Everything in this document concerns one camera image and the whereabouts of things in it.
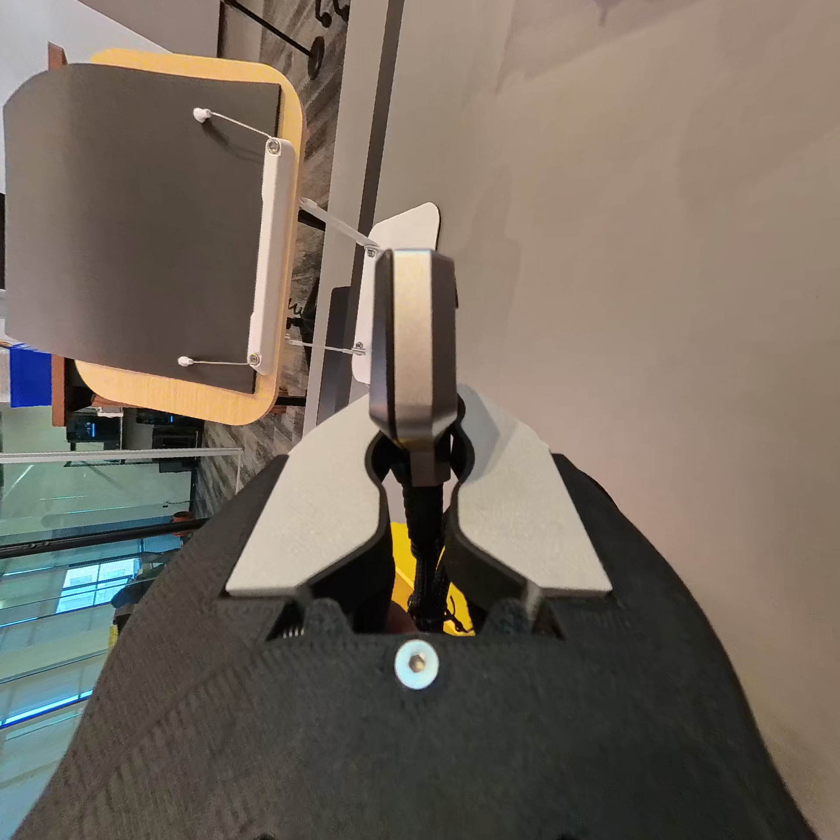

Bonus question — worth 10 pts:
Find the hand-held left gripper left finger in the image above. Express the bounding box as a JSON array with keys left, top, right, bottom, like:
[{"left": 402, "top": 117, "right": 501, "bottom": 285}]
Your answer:
[{"left": 225, "top": 394, "right": 395, "bottom": 631}]

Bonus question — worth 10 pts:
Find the blue board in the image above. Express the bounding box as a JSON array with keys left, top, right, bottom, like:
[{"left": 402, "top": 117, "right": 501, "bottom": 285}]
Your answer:
[{"left": 0, "top": 348, "right": 53, "bottom": 409}]

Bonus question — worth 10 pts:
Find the yellow plastic bin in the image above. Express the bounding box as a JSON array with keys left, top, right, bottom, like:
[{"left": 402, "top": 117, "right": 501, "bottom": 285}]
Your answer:
[{"left": 390, "top": 521, "right": 476, "bottom": 637}]

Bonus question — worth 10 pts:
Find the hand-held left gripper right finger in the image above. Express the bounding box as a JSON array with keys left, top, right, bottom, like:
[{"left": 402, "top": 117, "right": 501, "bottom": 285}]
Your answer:
[{"left": 446, "top": 384, "right": 614, "bottom": 631}]

